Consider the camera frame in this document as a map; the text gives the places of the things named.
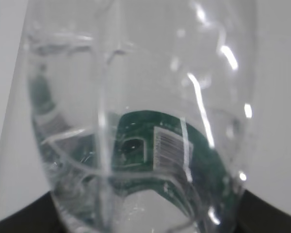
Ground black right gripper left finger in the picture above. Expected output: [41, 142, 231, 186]
[0, 192, 63, 233]

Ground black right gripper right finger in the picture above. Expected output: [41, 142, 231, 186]
[234, 190, 291, 233]

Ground clear plastic water bottle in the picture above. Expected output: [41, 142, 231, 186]
[25, 0, 257, 233]

